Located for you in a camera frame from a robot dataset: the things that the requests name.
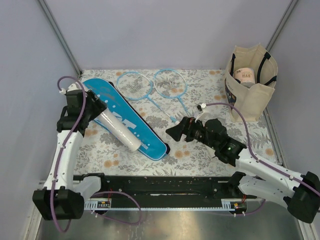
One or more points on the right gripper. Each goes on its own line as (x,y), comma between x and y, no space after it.
(187,127)

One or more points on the beige canvas tote bag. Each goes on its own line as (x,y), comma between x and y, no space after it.
(251,101)

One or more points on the paper roll in tote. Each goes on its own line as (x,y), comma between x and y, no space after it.
(245,75)

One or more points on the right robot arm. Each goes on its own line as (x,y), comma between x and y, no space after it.
(298,193)

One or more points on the blue racket cover bag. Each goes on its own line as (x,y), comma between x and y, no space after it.
(152,146)

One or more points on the blue badminton racket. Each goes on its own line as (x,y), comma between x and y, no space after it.
(170,84)
(135,86)

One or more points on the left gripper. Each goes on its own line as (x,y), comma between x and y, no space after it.
(99,106)

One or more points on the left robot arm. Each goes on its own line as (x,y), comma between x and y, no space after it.
(59,195)

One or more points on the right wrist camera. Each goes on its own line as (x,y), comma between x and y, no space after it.
(203,112)

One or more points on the white shuttlecock tube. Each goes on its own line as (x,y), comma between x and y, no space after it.
(119,130)

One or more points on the floral table mat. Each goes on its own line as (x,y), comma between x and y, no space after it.
(101,152)

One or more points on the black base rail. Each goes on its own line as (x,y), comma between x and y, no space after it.
(166,192)

